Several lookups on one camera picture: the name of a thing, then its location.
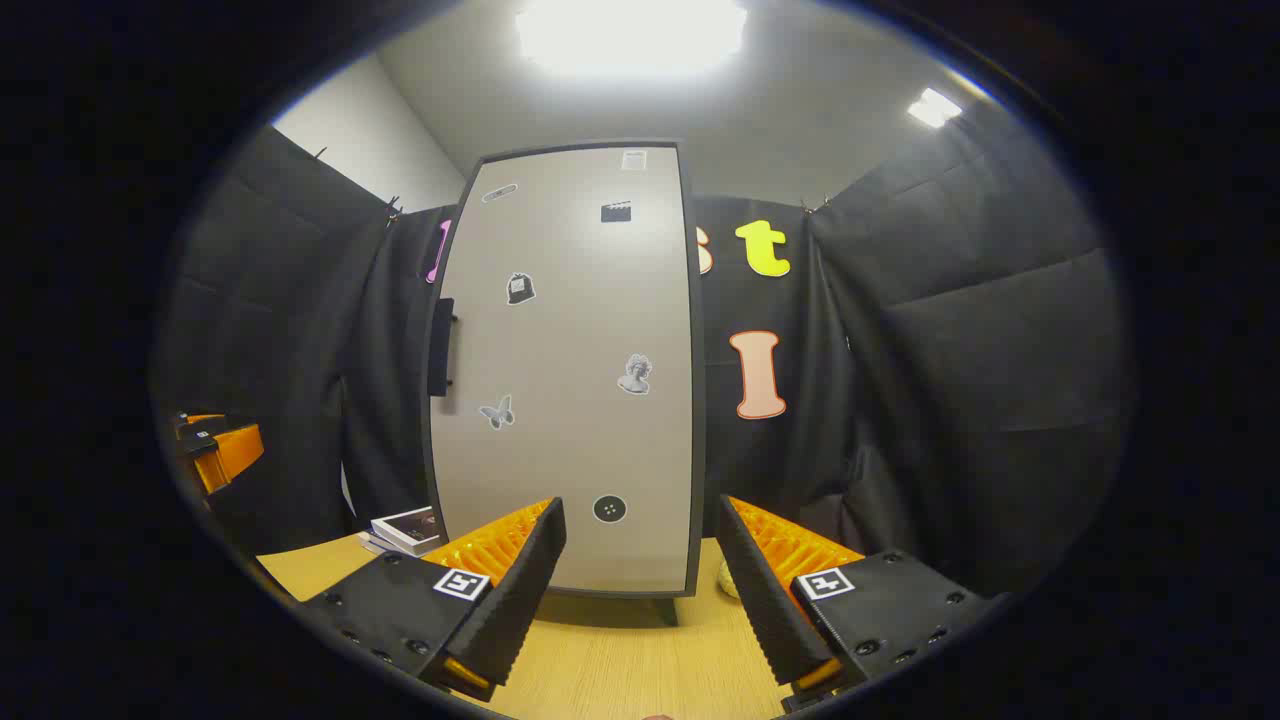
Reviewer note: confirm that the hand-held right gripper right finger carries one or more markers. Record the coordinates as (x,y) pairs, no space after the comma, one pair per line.
(765,600)

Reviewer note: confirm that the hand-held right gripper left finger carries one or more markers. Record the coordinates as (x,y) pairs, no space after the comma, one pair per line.
(525,590)

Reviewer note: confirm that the large ceiling lamp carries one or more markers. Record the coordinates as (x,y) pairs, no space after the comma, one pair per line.
(630,35)

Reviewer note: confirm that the grey cabinet door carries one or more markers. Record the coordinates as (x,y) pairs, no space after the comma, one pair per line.
(570,400)

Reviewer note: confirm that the black backdrop cloth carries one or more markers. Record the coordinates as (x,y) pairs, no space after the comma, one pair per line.
(950,350)

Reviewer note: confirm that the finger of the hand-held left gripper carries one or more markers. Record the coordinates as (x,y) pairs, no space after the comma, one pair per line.
(235,455)
(198,425)

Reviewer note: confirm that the yellow plush cushion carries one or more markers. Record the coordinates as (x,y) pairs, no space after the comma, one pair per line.
(728,582)

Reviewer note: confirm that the small ceiling lamp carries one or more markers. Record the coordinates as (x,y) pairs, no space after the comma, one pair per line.
(933,107)

